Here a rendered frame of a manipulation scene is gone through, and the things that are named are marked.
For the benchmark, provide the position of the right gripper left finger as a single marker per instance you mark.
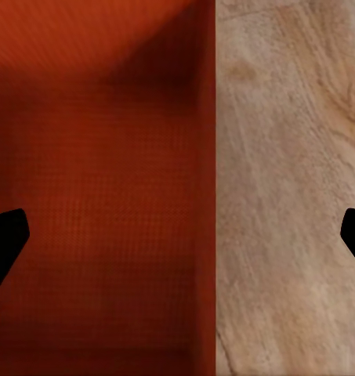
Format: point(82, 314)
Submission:
point(14, 233)

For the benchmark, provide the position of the storage box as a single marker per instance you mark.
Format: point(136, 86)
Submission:
point(108, 144)

